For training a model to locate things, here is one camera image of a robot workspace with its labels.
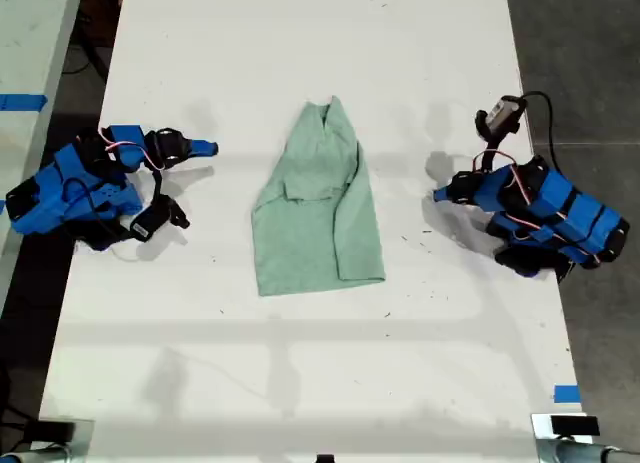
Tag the small black box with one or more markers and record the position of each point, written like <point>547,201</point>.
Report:
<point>574,426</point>

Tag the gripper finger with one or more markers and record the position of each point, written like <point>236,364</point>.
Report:
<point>462,199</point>
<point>172,137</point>
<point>465,182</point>
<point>172,157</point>

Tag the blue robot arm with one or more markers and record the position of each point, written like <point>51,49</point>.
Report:
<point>50,198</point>
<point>570,218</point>

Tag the metal table leg tube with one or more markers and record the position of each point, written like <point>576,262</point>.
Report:
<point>35,455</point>
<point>585,453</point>

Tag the short black camera stalk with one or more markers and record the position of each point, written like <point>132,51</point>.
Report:
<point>492,140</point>
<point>160,195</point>

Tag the pale green T-shirt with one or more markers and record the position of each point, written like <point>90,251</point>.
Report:
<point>310,213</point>

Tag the black camera box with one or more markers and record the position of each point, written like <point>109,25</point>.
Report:
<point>147,225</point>
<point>505,112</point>

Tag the short blue tape strip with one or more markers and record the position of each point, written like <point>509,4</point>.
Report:
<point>567,394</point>

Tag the long blue tape strip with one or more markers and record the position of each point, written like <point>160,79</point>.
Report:
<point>22,103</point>

